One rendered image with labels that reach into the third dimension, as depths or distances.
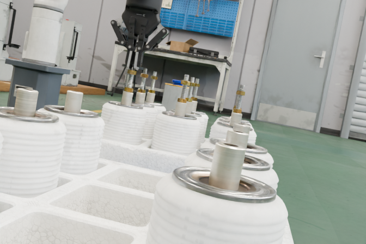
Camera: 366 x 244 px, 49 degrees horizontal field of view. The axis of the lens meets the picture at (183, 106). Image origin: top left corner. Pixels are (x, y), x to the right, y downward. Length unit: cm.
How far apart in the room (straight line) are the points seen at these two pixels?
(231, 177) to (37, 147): 23
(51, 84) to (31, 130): 88
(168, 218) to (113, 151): 55
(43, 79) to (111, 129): 50
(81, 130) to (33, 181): 12
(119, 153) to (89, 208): 30
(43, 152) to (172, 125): 40
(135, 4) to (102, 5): 596
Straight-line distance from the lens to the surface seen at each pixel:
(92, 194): 51
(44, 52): 131
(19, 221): 39
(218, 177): 29
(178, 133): 81
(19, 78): 132
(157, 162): 79
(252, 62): 611
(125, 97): 86
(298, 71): 610
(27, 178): 45
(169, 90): 123
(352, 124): 615
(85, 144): 55
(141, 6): 85
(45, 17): 132
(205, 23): 612
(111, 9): 672
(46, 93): 130
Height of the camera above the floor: 32
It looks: 3 degrees down
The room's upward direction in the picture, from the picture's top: 10 degrees clockwise
